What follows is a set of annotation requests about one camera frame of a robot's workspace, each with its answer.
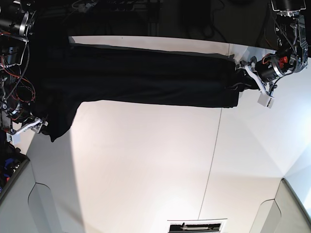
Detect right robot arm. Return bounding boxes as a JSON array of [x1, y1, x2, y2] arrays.
[[0, 0, 48, 136]]

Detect grey bin with clothes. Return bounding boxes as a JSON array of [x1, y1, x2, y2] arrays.
[[0, 141, 30, 202]]

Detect white label card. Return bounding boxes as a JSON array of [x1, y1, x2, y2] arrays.
[[168, 218, 227, 233]]

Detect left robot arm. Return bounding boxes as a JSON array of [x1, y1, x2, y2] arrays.
[[230, 0, 309, 97]]

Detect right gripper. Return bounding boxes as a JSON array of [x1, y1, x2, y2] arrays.
[[4, 101, 48, 135]]

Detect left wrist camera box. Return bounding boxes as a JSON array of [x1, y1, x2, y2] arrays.
[[258, 93, 275, 109]]

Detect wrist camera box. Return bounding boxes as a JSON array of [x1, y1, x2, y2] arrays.
[[258, 93, 275, 109], [6, 133, 20, 145]]

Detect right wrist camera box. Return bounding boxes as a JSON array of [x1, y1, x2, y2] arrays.
[[6, 133, 20, 145]]

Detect black printed t-shirt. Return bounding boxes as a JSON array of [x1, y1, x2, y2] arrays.
[[26, 20, 258, 141]]

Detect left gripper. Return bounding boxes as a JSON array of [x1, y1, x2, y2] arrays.
[[236, 56, 286, 97]]

